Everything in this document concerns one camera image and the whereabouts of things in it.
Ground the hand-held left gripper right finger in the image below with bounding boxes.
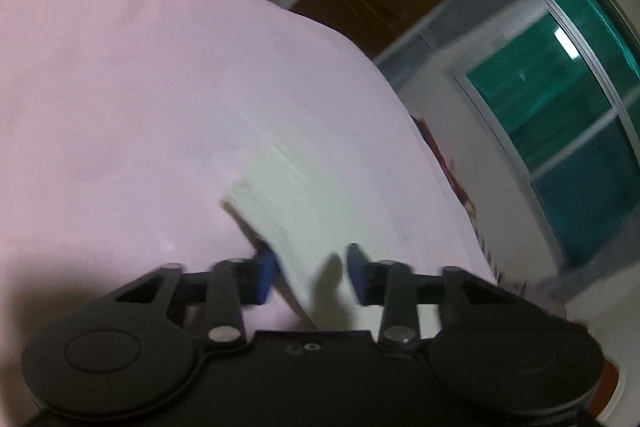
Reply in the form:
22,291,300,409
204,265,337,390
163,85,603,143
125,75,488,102
346,243,507,351

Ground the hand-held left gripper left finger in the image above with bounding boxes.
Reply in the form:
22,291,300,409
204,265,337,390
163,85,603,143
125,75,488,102
115,251,279,344

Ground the white small garment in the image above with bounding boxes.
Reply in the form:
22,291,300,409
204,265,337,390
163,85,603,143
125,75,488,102
220,72,496,333

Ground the grey striped cloth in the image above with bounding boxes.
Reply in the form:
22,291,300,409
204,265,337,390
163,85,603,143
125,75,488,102
472,222,502,283

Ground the pink floral bedsheet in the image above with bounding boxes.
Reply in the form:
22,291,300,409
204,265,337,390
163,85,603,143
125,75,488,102
0,0,502,427

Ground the green glass window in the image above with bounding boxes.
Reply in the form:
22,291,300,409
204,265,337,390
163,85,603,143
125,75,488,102
452,0,640,269

